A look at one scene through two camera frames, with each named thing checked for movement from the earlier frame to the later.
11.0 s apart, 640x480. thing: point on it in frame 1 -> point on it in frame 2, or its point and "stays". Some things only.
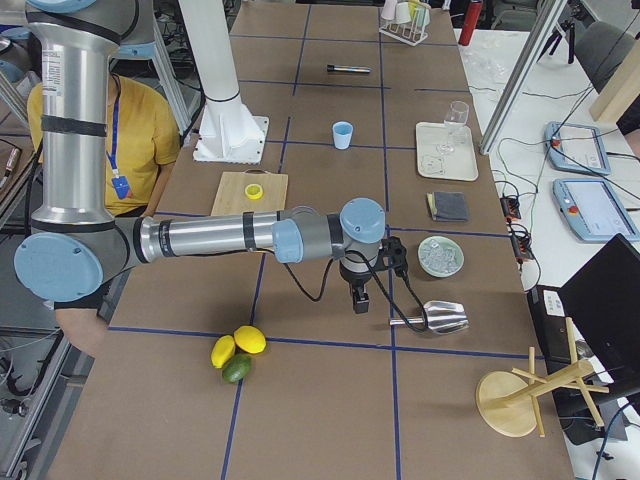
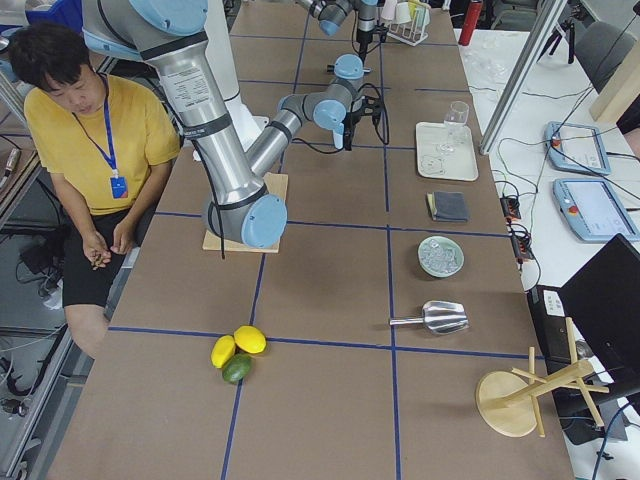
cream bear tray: (446, 151) stays
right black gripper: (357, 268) -> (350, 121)
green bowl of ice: (440, 256) stays
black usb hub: (510, 207) stays
